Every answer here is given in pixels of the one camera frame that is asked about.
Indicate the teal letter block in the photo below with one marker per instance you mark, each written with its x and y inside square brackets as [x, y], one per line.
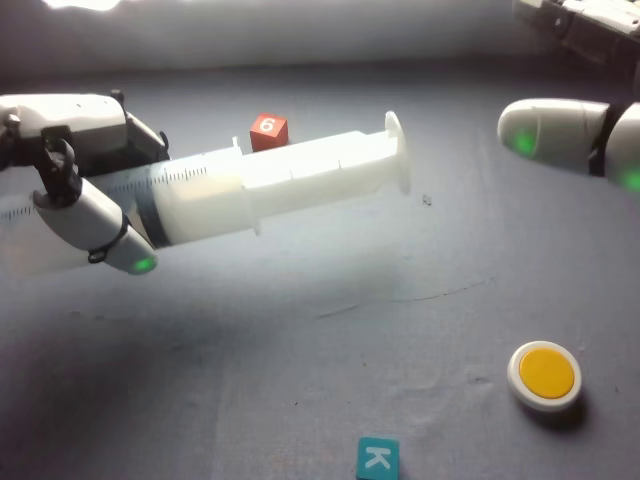
[377, 460]

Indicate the grey table cloth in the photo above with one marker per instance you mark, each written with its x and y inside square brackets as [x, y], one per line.
[300, 350]

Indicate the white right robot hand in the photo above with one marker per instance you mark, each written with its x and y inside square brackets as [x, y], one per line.
[550, 130]

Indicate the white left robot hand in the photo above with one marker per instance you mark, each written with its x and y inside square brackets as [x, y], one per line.
[75, 120]

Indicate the large translucent plastic syringe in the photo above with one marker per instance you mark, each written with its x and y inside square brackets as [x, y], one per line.
[300, 170]

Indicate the red number block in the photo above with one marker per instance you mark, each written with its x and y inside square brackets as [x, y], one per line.
[267, 131]

